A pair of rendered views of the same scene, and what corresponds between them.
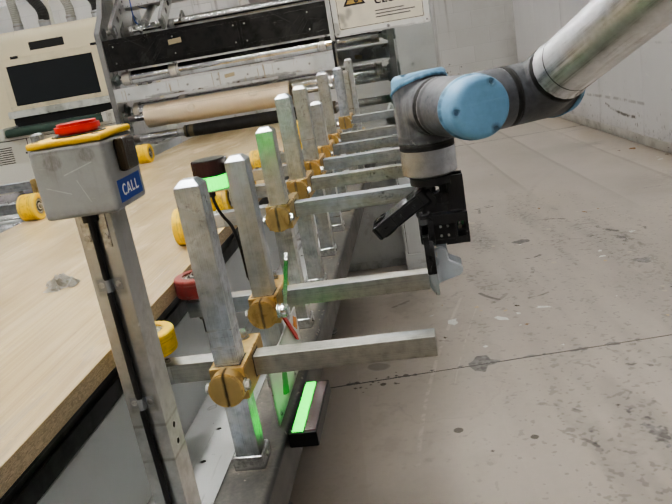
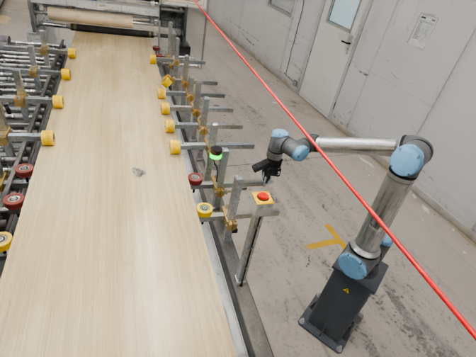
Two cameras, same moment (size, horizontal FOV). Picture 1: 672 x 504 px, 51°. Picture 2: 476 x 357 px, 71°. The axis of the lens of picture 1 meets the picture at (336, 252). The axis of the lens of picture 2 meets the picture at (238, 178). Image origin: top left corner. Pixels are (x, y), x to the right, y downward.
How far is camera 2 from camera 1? 1.13 m
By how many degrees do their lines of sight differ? 34
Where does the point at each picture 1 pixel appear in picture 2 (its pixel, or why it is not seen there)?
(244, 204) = (224, 163)
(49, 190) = (258, 212)
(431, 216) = (272, 169)
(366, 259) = not seen: hidden behind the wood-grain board
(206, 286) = (234, 202)
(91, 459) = not seen: hidden behind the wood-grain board
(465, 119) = (299, 158)
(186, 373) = (213, 218)
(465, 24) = not seen: outside the picture
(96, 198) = (267, 213)
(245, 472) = (226, 244)
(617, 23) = (344, 150)
